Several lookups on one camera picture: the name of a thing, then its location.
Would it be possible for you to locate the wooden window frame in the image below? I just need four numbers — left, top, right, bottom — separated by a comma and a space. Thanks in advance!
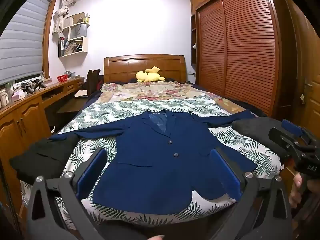
0, 0, 59, 88

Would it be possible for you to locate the wooden desk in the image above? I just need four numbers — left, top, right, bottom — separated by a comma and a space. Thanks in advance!
0, 76, 88, 205

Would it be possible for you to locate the black folded clothing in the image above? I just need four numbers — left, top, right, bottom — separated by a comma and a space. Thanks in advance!
9, 136, 80, 184

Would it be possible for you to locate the row of cosmetic bottles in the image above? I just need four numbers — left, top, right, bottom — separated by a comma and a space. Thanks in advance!
0, 82, 13, 108

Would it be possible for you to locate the white wall shelf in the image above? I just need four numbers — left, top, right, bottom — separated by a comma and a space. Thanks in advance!
58, 12, 90, 57

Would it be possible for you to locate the yellow plush toy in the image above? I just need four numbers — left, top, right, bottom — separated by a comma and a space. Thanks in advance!
135, 66, 167, 83

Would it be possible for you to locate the grey paper bag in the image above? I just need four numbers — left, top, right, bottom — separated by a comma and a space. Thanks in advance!
70, 25, 88, 39

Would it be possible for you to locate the wooden door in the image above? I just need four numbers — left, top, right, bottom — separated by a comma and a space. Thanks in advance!
282, 0, 320, 130

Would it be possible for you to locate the row of books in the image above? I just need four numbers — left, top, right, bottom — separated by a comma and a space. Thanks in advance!
59, 37, 84, 55

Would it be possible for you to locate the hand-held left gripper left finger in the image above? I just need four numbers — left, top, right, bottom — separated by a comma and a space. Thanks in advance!
26, 147, 150, 240

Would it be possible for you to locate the tied beige curtain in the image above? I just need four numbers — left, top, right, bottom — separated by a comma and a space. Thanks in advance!
52, 0, 75, 33

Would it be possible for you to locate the floral quilt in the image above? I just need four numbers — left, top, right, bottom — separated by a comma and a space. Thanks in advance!
100, 81, 248, 113

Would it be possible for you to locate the blue blazer jacket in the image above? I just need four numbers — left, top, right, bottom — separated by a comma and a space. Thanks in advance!
49, 109, 258, 215

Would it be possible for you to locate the leaf print bed sheet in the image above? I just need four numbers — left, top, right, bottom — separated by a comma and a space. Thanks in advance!
21, 95, 282, 230

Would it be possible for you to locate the grey window blind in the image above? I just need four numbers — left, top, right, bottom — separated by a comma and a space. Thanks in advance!
0, 0, 52, 85

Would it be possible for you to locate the wooden louvred wardrobe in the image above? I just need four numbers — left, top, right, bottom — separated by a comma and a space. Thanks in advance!
190, 0, 283, 117

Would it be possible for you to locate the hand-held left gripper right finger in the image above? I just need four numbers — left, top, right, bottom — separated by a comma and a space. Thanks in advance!
200, 147, 293, 240

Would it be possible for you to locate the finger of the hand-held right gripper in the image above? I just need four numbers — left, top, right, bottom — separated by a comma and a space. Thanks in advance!
282, 119, 320, 144
269, 127, 303, 158

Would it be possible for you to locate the person's right hand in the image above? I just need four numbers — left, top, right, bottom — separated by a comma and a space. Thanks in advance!
289, 174, 304, 208

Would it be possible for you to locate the dark grey clothing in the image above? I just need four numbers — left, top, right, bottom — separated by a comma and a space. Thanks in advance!
231, 116, 290, 153

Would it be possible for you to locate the wooden bed headboard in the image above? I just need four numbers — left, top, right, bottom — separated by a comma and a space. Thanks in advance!
104, 54, 188, 83

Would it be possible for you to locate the dark wooden chair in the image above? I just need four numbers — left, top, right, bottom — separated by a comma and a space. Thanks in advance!
75, 69, 104, 99

